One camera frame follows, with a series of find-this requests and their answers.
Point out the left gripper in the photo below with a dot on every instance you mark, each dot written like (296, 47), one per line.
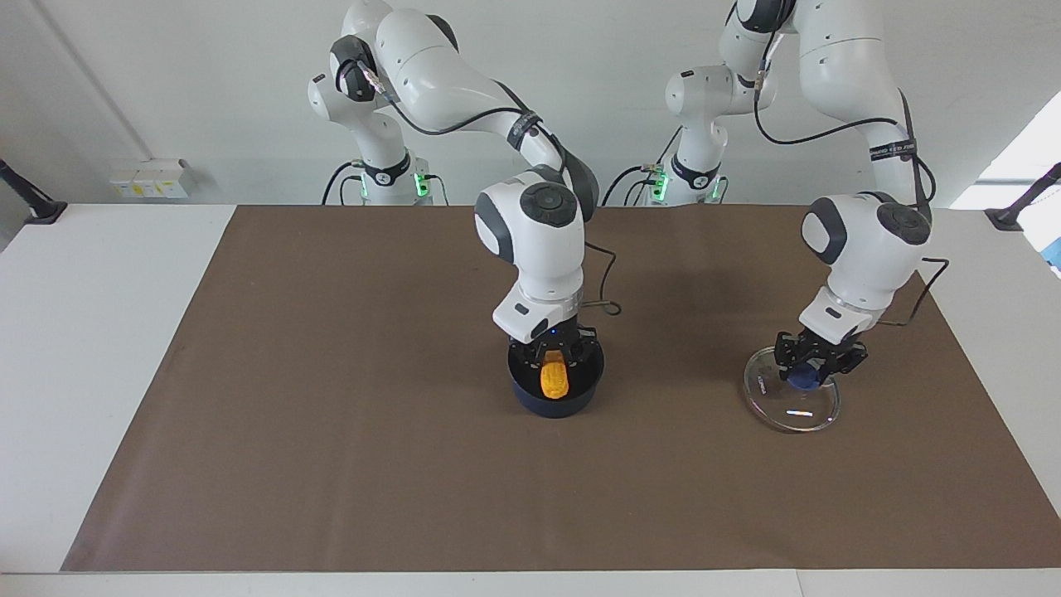
(839, 319)

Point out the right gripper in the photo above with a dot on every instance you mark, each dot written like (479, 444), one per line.
(539, 313)

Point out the yellow toy corn cob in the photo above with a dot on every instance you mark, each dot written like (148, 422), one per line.
(554, 380)

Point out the glass lid with blue knob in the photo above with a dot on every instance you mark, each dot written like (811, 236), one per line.
(796, 410)

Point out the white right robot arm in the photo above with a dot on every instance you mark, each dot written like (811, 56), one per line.
(431, 66)

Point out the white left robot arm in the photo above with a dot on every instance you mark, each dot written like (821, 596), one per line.
(837, 66)

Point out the brown table mat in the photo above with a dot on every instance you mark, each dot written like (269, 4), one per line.
(331, 414)

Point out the light blue object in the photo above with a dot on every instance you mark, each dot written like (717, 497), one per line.
(1055, 255)

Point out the white wall outlet box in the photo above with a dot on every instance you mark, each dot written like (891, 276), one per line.
(149, 178)

